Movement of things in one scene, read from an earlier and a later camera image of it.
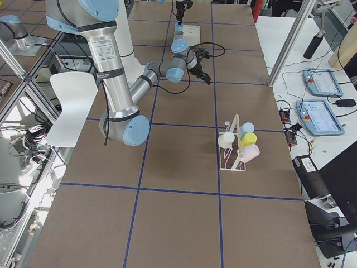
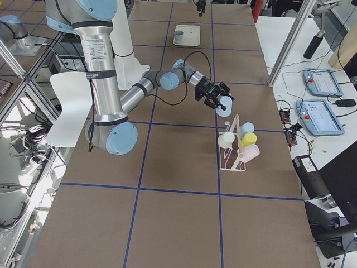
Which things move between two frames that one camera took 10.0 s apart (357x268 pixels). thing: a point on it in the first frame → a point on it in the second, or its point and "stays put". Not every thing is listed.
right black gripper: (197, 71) → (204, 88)
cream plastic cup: (226, 139) stays put
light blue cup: (179, 27) → (227, 101)
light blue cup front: (246, 128) stays put
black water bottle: (313, 46) stays put
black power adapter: (348, 103) stays put
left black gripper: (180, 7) → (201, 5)
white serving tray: (192, 34) stays put
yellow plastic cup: (249, 138) stays put
